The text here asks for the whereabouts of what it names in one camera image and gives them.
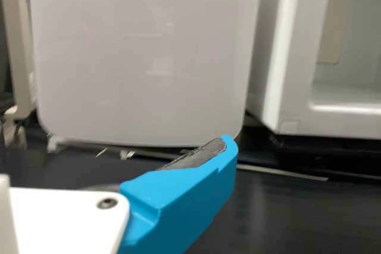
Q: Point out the black platform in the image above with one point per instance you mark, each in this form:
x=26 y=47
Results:
x=297 y=221

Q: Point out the white box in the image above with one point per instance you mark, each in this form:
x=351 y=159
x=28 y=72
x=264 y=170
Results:
x=134 y=57

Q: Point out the cream microscope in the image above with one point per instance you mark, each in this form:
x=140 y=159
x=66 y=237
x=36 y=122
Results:
x=18 y=43

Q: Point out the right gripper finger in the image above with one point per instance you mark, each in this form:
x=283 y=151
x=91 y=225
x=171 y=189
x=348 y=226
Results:
x=178 y=200

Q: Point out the white incubator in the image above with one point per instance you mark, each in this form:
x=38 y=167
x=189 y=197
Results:
x=285 y=57

